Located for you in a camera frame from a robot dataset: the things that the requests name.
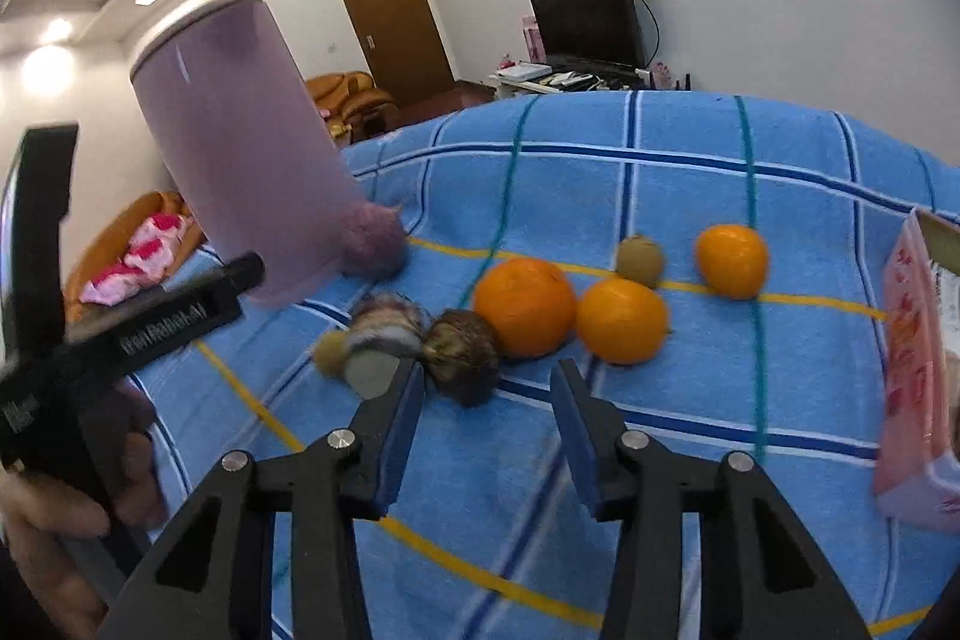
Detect pink carton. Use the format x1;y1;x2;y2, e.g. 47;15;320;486
521;15;547;64

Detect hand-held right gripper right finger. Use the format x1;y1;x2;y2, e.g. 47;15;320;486
550;359;871;640

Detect white television stand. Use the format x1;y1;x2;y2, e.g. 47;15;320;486
487;62;695;101

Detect blue plaid blanket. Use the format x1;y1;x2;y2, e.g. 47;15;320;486
60;89;960;640

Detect brown wooden door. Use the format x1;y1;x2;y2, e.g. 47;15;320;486
331;0;456;109

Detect purple tumbler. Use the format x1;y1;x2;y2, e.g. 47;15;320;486
129;0;361;311

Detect brown leather armchair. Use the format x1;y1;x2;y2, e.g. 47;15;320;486
304;71;398;150

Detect kiwi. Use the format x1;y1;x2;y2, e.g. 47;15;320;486
616;235;667;290

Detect pink floral blanket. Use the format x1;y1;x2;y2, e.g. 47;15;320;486
79;212;200;305

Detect dark brown round fruit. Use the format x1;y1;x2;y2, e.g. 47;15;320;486
421;308;502;407

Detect brown leather sofa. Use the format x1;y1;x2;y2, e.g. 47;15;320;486
64;190;207;326

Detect pink plastic box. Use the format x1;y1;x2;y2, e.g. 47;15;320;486
871;206;960;532

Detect black cable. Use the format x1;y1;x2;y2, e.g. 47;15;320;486
628;0;661;67

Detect black television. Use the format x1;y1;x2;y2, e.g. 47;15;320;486
526;0;647;65

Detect person's left hand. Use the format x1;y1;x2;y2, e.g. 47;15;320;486
0;430;170;633

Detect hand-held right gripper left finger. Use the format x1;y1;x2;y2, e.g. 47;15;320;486
97;356;428;640

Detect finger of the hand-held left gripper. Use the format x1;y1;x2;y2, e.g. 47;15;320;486
0;122;80;378
64;251;267;386

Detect large orange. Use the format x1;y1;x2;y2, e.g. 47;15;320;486
474;257;578;360

